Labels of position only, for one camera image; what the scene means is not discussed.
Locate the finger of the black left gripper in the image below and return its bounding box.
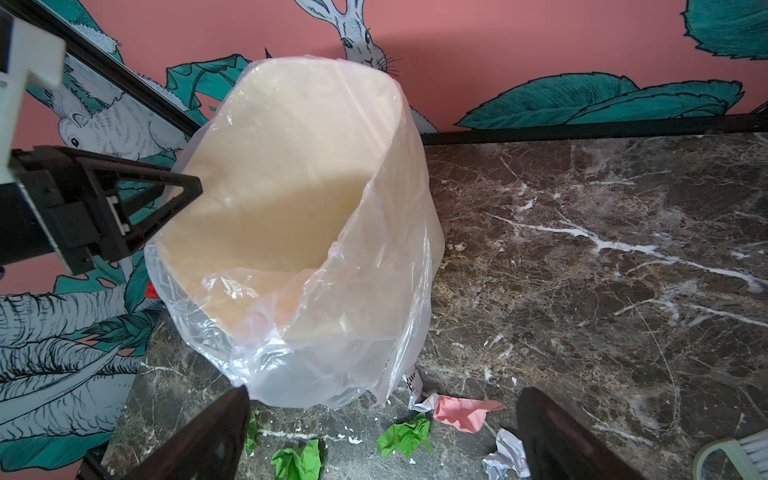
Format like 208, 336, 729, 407
8, 146, 203, 275

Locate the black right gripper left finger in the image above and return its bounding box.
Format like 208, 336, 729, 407
125, 386, 251, 480

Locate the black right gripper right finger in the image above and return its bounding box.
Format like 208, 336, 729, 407
516, 387, 642, 480

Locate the light green hand brush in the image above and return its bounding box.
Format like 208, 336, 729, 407
692, 430, 767, 480

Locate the clear plastic bin liner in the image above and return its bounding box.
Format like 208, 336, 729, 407
145, 57, 445, 409

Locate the cream plastic trash bin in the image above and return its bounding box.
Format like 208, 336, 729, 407
155, 57, 439, 345

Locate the green paper scrap far left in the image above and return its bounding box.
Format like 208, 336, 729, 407
244, 411, 259, 455

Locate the green paper scrap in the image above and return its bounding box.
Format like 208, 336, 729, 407
271, 439, 322, 480
244, 411, 259, 455
377, 413, 432, 459

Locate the white crumpled paper scrap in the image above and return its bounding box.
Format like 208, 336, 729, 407
482, 429, 531, 480

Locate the green paper scrap middle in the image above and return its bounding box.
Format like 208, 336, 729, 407
271, 439, 322, 480

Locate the pink paper scrap long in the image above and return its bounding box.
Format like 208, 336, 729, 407
433, 395, 506, 434

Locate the colourful toy block frog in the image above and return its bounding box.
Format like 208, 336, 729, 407
144, 282, 159, 300

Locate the green paper scrap upper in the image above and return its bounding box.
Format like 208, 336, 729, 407
377, 413, 432, 459

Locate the white printed paper scrap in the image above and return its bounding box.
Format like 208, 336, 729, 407
403, 367, 440, 413

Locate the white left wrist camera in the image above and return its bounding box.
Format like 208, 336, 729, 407
0, 11, 66, 184

